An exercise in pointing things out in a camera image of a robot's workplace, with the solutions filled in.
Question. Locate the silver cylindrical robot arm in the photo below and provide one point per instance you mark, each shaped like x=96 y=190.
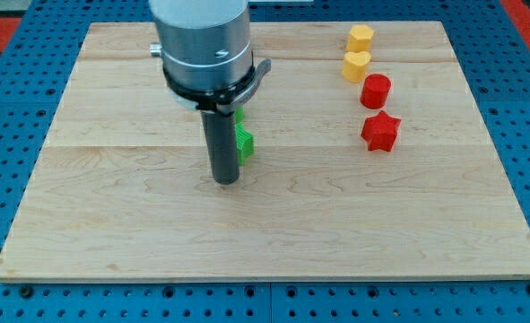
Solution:
x=205 y=47

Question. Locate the green star block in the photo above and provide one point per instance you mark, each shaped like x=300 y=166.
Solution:
x=245 y=143

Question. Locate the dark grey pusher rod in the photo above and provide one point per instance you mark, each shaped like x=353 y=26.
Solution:
x=220 y=137

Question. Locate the green block behind rod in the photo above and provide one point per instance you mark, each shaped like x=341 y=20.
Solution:
x=239 y=115

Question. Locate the light wooden board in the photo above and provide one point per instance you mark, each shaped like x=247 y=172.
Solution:
x=122 y=190

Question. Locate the red star block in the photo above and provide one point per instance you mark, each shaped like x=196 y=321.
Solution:
x=380 y=131

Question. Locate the red cylinder block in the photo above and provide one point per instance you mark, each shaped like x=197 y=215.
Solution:
x=375 y=91

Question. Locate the yellow heart block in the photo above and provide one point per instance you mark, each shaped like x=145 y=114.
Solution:
x=355 y=66

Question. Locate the yellow hexagon block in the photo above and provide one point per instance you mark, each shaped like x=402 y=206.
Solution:
x=359 y=38

